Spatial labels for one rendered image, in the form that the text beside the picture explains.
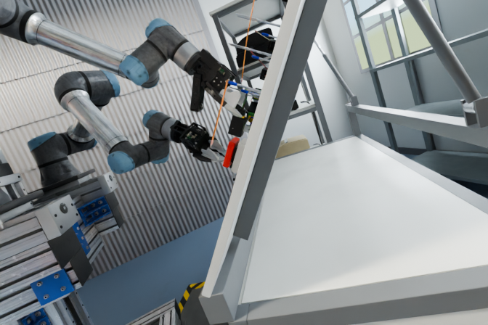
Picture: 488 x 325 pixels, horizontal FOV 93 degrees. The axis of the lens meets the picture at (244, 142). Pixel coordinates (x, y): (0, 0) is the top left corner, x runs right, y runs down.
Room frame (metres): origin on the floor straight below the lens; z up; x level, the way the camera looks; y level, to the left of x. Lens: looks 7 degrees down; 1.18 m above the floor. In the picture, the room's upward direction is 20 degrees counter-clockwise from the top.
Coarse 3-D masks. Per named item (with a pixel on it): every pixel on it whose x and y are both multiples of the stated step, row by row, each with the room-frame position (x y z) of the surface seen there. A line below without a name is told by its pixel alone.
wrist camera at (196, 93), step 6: (198, 78) 0.68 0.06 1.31; (192, 84) 0.69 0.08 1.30; (198, 84) 0.68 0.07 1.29; (192, 90) 0.69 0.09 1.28; (198, 90) 0.69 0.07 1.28; (204, 90) 0.73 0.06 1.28; (192, 96) 0.70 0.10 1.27; (198, 96) 0.69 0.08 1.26; (192, 102) 0.70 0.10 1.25; (198, 102) 0.70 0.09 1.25; (192, 108) 0.70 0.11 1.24; (198, 108) 0.70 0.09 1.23
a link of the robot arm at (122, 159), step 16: (64, 80) 0.88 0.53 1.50; (80, 80) 0.91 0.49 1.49; (64, 96) 0.84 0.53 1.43; (80, 96) 0.86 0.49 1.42; (80, 112) 0.82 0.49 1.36; (96, 112) 0.83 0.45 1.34; (96, 128) 0.80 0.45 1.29; (112, 128) 0.81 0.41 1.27; (112, 144) 0.77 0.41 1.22; (128, 144) 0.79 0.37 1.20; (112, 160) 0.74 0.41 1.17; (128, 160) 0.74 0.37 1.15; (144, 160) 0.79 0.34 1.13
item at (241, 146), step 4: (244, 140) 0.44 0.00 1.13; (240, 144) 0.41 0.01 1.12; (244, 144) 0.41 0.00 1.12; (240, 148) 0.41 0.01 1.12; (244, 148) 0.41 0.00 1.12; (236, 152) 0.41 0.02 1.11; (240, 152) 0.41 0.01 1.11; (236, 156) 0.41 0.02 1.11; (240, 156) 0.41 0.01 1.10; (236, 160) 0.42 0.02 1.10; (240, 160) 0.41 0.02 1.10; (232, 164) 0.42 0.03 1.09; (236, 164) 0.42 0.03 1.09; (232, 168) 0.42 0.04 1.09; (236, 168) 0.42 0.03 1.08; (236, 172) 0.42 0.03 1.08
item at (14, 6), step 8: (0, 0) 0.62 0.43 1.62; (8, 0) 0.64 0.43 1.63; (0, 8) 0.62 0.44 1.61; (8, 8) 0.64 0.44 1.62; (16, 8) 0.67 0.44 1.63; (0, 16) 0.63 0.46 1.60; (8, 16) 0.65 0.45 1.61; (16, 16) 0.68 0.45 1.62; (0, 24) 0.65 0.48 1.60; (8, 24) 0.67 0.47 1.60
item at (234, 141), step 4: (232, 140) 0.43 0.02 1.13; (236, 140) 0.44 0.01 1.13; (228, 144) 0.42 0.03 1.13; (232, 144) 0.42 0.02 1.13; (236, 144) 0.43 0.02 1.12; (228, 148) 0.42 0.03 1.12; (232, 148) 0.42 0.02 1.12; (236, 148) 0.43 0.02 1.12; (228, 152) 0.42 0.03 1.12; (232, 152) 0.42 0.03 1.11; (228, 156) 0.42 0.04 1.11; (232, 156) 0.43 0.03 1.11; (224, 160) 0.42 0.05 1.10; (228, 160) 0.42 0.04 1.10; (232, 160) 0.43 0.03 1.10; (224, 164) 0.42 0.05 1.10; (228, 164) 0.42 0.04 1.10
